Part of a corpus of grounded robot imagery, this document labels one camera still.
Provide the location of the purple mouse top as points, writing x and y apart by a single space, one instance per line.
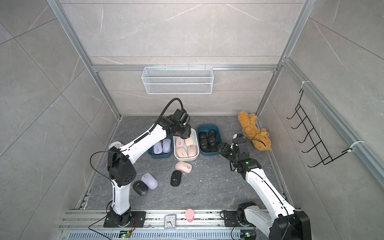
158 148

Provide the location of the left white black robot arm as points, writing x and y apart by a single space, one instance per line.
121 160

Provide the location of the white storage box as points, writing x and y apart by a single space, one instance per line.
194 134

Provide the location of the pink mouse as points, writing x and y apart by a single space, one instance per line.
192 151
182 153
184 167
189 141
180 143

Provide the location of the purple mouse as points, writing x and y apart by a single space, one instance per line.
167 145
158 148
150 181

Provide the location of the small white desk clock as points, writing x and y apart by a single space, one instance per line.
170 222

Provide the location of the black mouse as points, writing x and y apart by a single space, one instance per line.
140 188
176 178
212 141
204 145
202 135
212 133

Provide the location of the purple mouse bottom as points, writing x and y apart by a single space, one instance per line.
167 145

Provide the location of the pink cylinder object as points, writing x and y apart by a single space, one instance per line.
189 215

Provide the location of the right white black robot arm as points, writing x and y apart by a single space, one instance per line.
282 221

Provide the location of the white wire mesh basket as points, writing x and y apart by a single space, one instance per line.
178 80

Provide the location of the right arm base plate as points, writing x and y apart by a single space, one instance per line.
230 218

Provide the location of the brown teddy bear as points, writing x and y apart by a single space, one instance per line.
259 137

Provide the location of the teal storage box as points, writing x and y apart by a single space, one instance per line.
206 128
160 156

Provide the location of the left teal storage box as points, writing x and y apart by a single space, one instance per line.
160 156

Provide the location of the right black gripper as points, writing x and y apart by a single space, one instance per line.
224 149

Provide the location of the right teal storage box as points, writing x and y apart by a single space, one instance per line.
206 128

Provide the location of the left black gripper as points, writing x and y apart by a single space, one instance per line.
188 131

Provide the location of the black wall hook rack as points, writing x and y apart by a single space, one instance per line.
314 136

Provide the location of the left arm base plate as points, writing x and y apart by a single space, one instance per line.
138 219

